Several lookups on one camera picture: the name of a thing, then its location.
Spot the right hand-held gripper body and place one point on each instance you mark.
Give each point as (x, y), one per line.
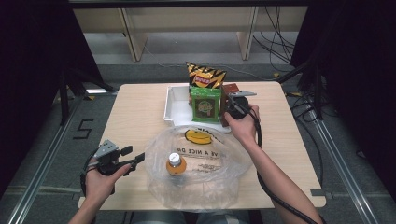
(238, 107)

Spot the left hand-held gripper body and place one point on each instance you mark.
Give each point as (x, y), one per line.
(107, 160)

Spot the brown drink carton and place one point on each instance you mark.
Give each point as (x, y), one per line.
(230, 87)

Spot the green snack packet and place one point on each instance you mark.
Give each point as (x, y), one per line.
(205, 105)

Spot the black yellow chip bag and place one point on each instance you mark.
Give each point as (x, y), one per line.
(205, 77)

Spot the white plastic bin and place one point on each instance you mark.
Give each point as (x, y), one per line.
(179, 109)

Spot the clear plastic shopping bag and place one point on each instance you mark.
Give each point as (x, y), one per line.
(193, 193)

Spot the person's right hand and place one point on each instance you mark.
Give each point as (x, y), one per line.
(246, 129)

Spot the person's left hand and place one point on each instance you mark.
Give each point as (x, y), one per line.
(99, 186)

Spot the orange juice bottle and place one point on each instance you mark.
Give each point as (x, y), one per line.
(176, 165)

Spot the black metal stand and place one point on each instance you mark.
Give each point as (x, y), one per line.
(63, 99)
(317, 93)

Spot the light wooden desk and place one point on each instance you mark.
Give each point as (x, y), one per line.
(137, 40)

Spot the black curtain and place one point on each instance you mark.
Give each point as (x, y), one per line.
(31, 62)
(358, 62)

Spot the aluminium floor rail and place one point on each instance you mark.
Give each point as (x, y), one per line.
(345, 177)
(40, 174)

